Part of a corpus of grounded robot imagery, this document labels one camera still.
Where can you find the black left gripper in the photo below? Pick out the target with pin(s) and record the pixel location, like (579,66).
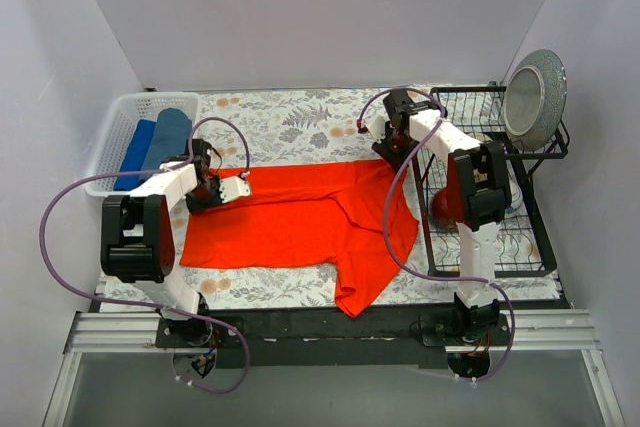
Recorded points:
(201,199)

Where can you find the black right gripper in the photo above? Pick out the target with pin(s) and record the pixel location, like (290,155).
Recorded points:
(388,150)

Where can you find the orange t shirt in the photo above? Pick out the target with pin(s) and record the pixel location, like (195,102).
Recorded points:
(301,215)

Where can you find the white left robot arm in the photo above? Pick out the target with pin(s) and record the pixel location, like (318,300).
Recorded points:
(137,244)

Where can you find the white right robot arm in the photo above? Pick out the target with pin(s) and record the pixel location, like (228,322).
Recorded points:
(477,194)

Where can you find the grey blue rolled shirt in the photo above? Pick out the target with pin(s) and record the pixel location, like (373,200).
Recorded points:
(170,135)

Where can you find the red bowl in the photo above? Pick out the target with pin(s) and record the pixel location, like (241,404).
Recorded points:
(446,207)

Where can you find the royal blue rolled shirt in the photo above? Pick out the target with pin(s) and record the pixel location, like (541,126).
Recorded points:
(135,155)

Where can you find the floral patterned table cloth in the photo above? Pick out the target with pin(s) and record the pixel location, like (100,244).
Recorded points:
(299,127)

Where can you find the white plastic basket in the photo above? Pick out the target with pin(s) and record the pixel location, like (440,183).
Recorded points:
(122,118)

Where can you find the white blue patterned bowl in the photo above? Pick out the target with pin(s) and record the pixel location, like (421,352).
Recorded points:
(516,197)

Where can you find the grey patterned plate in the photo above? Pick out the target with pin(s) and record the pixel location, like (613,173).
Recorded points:
(534,100)

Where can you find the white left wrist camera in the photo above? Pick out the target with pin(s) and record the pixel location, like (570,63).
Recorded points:
(234,188)

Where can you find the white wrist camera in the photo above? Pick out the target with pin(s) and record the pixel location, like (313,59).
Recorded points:
(234,188)
(376,128)

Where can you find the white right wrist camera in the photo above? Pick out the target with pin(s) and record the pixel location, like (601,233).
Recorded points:
(376,128)

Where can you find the black wire dish rack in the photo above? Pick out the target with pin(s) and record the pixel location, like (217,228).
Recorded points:
(523,246)

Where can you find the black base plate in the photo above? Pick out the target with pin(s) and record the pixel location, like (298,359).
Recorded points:
(415,334)

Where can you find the aluminium frame rail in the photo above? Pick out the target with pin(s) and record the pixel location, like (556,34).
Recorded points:
(134,332)

